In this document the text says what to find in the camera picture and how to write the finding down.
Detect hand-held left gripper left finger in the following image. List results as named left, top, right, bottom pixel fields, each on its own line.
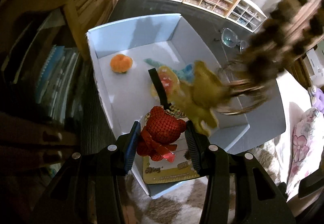
left=33, top=121, right=141, bottom=224

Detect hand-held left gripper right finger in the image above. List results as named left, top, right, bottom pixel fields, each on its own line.
left=185, top=128, right=296, bottom=224

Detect red crochet bear keychain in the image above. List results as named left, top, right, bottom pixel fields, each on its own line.
left=137, top=106, right=188, bottom=164

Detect yellow luggage tag black strap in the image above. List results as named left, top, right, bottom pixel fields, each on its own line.
left=143, top=68, right=203, bottom=185

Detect yellow rubber keychain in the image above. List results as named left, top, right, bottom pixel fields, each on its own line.
left=176, top=60, right=228, bottom=137

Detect white cardboard box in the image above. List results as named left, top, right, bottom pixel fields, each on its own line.
left=86, top=13, right=250, bottom=198

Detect metal key ring bunch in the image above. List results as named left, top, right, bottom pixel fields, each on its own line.
left=215, top=78, right=270, bottom=115

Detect orange yellow flower hair clip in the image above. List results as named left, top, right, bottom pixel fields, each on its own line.
left=150, top=65, right=181, bottom=103

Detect blue fluffy scrunchie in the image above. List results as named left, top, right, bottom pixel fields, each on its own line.
left=175, top=63, right=196, bottom=81

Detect orange pom-pom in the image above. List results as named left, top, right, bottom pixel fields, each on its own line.
left=110, top=54, right=134, bottom=73

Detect teal fluffy hair tie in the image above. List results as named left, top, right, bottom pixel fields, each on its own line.
left=144, top=58, right=164, bottom=69

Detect row of books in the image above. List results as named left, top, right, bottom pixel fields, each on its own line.
left=35, top=44, right=85, bottom=123

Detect floral pillow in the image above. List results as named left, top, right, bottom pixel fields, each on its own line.
left=286, top=107, right=324, bottom=201

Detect purple plush toy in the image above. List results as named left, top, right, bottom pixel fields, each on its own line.
left=307, top=85, right=324, bottom=114

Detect small white nine-drawer organizer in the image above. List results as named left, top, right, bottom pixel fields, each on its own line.
left=225, top=0, right=267, bottom=31

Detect clear frame eyeglasses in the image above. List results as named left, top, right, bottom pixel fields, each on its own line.
left=220, top=28, right=250, bottom=53

